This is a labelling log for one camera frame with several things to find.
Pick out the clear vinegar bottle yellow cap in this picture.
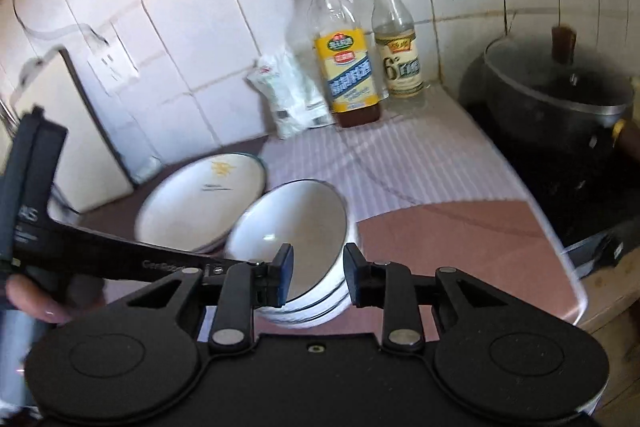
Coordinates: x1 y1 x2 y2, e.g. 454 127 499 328
367 0 426 100

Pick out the white cutting board dark frame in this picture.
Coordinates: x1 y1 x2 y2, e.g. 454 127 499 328
11 47 135 214

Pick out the black power cable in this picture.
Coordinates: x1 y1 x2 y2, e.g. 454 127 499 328
12 0 110 48

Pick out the white ceramic plate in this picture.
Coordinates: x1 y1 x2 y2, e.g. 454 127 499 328
134 153 268 254

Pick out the white seasoning pouch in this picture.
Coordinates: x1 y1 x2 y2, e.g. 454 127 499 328
245 52 335 141

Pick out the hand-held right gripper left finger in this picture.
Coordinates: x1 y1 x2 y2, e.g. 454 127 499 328
126 243 294 356

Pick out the dark pot with glass lid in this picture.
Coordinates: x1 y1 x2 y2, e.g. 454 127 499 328
459 25 640 168

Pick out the white wall socket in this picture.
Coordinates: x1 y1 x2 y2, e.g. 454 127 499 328
87 22 141 96

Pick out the black gas stove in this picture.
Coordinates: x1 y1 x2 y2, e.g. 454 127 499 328
465 102 640 282

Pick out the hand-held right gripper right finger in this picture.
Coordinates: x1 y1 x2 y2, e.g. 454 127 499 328
343 242 509 355

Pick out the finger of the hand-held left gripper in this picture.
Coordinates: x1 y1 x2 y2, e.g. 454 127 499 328
200 258 257 278

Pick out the person's left hand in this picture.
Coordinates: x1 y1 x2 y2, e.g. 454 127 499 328
6 274 73 326

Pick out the yellow label oil bottle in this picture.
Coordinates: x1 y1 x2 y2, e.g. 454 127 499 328
306 0 384 128

